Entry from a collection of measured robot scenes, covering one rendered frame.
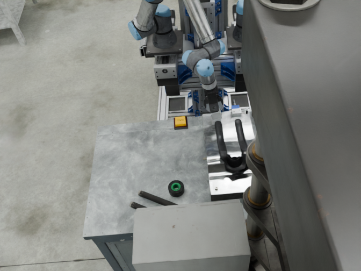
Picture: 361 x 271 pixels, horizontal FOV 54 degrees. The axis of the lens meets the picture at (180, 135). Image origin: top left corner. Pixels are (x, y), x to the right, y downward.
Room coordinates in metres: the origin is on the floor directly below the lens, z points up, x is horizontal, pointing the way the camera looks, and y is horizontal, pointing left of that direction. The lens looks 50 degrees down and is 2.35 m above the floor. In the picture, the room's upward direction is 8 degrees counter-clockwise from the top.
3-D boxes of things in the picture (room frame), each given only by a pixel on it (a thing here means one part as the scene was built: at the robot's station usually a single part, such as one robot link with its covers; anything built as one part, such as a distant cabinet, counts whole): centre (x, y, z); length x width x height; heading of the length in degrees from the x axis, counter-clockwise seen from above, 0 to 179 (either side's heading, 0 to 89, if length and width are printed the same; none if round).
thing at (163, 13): (1.87, 0.02, 1.20); 0.13 x 0.12 x 0.14; 120
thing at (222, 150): (1.11, -0.26, 0.92); 0.35 x 0.16 x 0.09; 176
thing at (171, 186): (0.94, 0.06, 0.82); 0.08 x 0.08 x 0.04
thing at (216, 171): (1.09, -0.25, 0.87); 0.50 x 0.26 x 0.14; 176
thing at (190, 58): (1.40, -0.13, 1.24); 0.11 x 0.11 x 0.08; 30
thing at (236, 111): (1.36, -0.33, 0.89); 0.13 x 0.05 x 0.05; 176
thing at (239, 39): (1.81, -0.48, 1.09); 0.15 x 0.15 x 0.10
